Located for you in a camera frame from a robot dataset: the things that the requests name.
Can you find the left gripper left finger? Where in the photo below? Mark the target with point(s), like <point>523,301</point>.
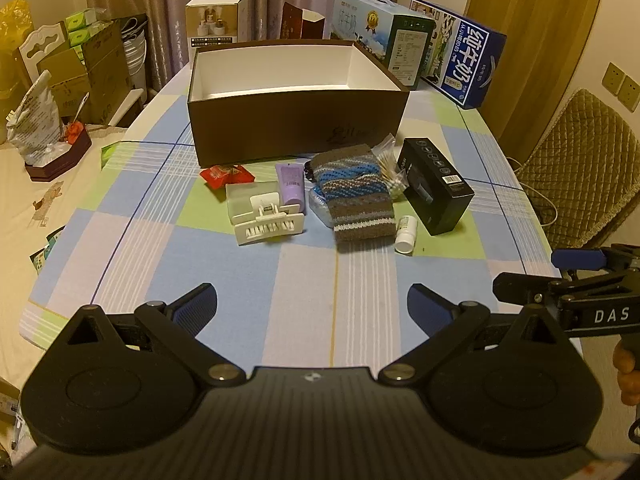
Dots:
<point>173,328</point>

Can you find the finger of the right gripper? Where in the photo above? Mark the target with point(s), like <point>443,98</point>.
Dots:
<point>522,290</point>
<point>569,259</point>

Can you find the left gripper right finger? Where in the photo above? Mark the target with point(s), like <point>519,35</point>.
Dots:
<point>450,328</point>

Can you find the white pill bottle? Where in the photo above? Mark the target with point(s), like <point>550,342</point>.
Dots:
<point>405,240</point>

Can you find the black product box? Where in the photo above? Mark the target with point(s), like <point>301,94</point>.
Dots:
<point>437,192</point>

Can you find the white plastic holder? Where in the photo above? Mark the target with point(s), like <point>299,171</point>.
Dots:
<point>256,212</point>

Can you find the red snack packet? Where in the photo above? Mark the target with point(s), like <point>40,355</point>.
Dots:
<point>217,177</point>

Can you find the striped knitted sock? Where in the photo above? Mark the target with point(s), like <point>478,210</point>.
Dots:
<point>351,182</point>

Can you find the cotton swab bag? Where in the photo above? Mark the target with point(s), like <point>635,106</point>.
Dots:
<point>395,179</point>

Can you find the purple cosmetic tube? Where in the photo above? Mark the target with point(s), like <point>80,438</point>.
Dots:
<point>292,184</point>

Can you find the clear blue-label packet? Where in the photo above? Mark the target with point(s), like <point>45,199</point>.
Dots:
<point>318,205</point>

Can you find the person's right hand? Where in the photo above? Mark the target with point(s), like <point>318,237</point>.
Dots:
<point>628,377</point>

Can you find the dark brown tray box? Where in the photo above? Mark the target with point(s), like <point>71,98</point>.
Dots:
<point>62,163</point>

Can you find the blue milk carton box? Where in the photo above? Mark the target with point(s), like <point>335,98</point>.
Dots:
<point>462,56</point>

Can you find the large brown cardboard box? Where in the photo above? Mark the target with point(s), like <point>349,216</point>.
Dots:
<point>274,98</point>

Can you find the white crumpled plastic bag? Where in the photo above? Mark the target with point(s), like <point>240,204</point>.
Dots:
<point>35,128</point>

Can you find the brown cardboard carton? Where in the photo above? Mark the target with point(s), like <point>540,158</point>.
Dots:
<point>103,75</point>

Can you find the light blue milk box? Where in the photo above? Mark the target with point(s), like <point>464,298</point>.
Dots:
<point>397,36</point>

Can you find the white photo product box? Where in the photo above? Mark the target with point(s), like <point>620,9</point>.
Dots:
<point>212,22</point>

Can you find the white cardboard hanger piece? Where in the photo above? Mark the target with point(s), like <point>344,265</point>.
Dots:
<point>40,43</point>

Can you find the green tissue packs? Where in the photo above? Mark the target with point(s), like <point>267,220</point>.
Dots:
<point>82,26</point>

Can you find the dark red paper box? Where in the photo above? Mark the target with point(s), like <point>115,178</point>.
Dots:
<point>298,23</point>

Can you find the yellow plastic bag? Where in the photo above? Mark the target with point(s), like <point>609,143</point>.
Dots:
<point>16,25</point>

